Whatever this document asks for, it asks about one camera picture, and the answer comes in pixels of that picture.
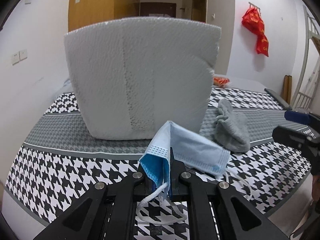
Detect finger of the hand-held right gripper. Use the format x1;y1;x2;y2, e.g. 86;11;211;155
284;109;320;127
272;125;320;155

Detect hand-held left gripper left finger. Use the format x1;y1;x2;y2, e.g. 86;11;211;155
32;171;157;240

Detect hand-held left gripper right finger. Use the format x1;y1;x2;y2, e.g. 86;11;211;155
169;147;290;240

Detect blue face mask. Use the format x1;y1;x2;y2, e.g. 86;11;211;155
136;120;253;224

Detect person's right hand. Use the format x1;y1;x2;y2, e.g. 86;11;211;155
311;175;320;217

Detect wooden sticks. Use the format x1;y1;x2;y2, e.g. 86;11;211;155
284;75;293;105

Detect grey sock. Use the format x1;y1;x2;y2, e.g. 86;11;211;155
212;99;251;153

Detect houndstooth blanket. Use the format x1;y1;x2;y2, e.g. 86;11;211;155
5;87;320;240

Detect red plastic bag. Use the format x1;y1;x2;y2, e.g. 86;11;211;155
241;7;265;35
255;32;269;57

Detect red snack packet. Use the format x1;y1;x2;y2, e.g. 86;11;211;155
213;77;231;88

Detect dark brown door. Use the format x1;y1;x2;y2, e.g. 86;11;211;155
139;2;177;18

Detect wooden wardrobe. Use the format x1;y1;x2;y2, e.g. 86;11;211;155
69;0;141;32

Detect wooden side door frame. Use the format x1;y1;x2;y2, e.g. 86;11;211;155
191;0;208;25

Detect double wall switch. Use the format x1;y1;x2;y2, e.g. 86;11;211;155
11;49;28;66

